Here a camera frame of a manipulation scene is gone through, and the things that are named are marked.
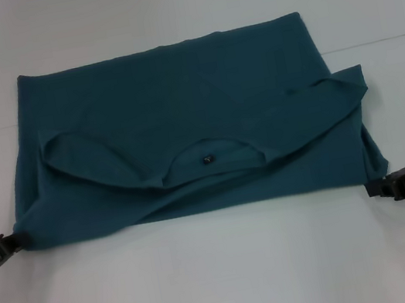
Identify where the teal t-shirt with FREE print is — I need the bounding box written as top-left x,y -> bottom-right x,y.
0,0 -> 394,255

